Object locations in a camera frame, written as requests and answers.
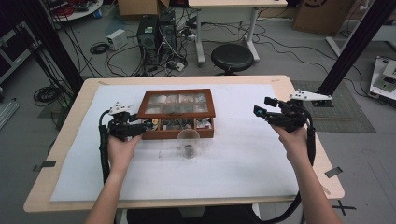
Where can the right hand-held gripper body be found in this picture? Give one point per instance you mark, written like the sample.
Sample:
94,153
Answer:
291,119

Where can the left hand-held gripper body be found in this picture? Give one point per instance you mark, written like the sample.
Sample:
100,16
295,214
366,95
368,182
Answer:
124,129

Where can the wooden box with glass lid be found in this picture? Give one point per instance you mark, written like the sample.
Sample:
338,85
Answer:
177,133

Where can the clear plastic cup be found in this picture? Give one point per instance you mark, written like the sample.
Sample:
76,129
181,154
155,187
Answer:
188,140

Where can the small dark trinket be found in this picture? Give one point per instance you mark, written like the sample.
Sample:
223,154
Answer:
189,150

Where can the person's right hand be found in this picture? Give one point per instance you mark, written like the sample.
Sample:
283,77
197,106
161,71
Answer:
292,144

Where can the person's left hand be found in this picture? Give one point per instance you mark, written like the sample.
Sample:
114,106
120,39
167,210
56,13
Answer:
121,155

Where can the assortment of small trinkets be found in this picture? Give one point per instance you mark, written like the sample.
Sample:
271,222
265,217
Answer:
177,124

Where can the grey floor mat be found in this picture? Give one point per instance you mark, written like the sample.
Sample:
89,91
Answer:
345,115

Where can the black round stool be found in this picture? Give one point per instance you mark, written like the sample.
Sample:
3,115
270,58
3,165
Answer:
232,57

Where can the black tape strip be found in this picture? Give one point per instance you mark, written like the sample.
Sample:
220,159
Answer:
333,172
46,165

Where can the small white box device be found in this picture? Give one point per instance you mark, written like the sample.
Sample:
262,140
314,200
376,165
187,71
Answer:
116,39

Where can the black computer tower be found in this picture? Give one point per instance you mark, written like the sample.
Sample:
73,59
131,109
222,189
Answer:
168,34
147,37

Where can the black metal stand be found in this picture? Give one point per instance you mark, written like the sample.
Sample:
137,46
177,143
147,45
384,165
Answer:
53,40
351,46

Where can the large cardboard box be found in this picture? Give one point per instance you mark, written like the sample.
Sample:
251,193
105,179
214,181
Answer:
320,15

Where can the white machine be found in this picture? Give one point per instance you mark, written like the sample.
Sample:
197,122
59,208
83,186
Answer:
384,81

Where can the black tape cross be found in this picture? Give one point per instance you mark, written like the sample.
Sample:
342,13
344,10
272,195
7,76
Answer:
342,207

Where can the person's dark clothing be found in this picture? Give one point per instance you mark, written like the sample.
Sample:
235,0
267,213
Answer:
199,216

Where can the white desk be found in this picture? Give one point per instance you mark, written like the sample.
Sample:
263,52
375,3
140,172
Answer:
236,3

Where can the plain cardboard box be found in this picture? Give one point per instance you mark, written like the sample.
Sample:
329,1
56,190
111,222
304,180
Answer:
137,6

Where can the round white table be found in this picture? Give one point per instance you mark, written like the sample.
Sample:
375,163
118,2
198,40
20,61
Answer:
77,14

